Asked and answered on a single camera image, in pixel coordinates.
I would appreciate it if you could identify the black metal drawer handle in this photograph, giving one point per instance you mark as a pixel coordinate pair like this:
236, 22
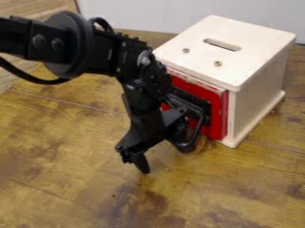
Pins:
196, 109

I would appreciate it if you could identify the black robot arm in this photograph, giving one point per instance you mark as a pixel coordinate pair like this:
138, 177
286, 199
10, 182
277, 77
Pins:
74, 46

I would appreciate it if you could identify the white wooden box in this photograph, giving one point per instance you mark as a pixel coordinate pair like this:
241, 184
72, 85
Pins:
233, 59

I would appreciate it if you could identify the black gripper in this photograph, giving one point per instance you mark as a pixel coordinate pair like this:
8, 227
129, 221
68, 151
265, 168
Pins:
151, 126

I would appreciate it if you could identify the red drawer front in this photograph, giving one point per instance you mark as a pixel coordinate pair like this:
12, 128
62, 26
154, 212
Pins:
212, 94

